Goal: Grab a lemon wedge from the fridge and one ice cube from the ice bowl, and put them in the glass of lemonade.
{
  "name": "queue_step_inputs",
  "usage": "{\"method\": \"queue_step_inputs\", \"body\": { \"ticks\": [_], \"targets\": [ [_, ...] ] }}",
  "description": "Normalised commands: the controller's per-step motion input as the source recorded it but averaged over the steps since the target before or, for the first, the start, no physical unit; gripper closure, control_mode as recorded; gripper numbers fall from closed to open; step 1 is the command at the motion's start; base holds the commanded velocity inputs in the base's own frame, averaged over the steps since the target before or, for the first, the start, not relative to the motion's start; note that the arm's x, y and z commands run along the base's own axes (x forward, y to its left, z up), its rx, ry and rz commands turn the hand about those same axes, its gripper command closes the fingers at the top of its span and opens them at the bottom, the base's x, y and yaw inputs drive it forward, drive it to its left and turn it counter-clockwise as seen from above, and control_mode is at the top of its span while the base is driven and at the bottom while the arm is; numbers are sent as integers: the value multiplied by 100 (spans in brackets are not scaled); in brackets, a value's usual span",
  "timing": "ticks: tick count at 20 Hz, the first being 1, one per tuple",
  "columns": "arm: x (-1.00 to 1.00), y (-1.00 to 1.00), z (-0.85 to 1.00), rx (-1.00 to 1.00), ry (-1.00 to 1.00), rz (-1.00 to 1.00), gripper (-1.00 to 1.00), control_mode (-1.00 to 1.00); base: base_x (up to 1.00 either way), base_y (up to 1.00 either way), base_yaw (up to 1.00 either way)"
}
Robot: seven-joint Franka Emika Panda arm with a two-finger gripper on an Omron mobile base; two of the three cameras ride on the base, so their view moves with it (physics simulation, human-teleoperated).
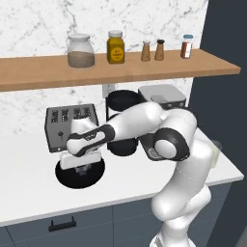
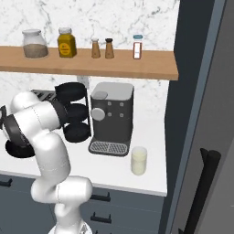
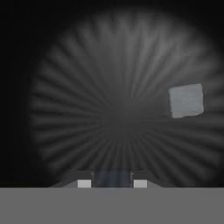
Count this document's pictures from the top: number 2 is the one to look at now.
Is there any black bowl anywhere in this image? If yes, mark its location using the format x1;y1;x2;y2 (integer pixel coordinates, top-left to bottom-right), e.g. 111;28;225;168
54;81;88;103
62;122;92;144
63;102;90;123

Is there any glass of lemonade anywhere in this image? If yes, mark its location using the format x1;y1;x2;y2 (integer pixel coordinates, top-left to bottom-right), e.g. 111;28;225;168
130;145;148;176

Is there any dark fridge side panel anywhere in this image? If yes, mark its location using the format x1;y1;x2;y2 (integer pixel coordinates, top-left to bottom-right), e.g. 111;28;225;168
157;0;218;234

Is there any grey fridge door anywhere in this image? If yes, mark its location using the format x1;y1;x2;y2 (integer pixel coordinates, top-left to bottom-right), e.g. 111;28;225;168
165;0;234;234

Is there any dark grey coffee machine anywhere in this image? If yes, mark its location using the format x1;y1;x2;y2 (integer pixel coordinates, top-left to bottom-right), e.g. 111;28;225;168
88;81;135;158

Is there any brown shaker with black cap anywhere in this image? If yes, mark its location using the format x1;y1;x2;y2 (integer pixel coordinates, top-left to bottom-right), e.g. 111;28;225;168
104;37;115;59

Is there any brown shaker with white cap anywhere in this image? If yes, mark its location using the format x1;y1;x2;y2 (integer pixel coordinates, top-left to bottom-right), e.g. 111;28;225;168
90;37;101;59

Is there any spice bottle with red label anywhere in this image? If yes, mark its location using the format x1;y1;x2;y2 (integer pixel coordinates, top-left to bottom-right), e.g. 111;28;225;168
133;34;144;60

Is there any grey toaster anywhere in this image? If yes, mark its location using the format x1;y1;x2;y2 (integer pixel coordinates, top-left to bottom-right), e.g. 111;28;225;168
30;89;59;102

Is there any dark grey drawer front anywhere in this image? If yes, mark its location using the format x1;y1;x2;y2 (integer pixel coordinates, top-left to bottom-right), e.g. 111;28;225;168
89;186;165;216
78;202;163;234
0;174;58;234

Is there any yellow jar with silver lid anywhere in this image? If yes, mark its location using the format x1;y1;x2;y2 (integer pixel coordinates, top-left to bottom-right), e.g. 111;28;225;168
57;27;78;59

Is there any black round dish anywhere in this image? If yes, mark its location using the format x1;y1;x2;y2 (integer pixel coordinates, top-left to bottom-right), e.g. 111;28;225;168
5;139;37;159

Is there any glass jar with grains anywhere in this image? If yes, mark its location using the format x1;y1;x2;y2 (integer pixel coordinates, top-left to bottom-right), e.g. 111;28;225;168
21;28;49;59

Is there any black wire stand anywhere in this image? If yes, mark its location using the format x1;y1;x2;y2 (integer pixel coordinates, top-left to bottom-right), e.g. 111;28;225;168
54;86;92;138

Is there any white wall socket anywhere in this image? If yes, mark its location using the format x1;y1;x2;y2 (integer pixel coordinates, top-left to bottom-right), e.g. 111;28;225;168
76;75;91;90

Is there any wooden wall shelf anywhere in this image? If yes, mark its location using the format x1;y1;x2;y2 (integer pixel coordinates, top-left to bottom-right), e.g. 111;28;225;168
0;45;179;81

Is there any black drawer handle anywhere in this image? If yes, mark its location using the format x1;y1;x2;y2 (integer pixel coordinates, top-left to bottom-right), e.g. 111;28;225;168
90;192;112;203
0;177;14;187
90;211;112;225

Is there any black fridge door handle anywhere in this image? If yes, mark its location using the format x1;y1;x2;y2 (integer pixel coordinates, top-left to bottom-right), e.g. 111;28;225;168
178;147;222;234

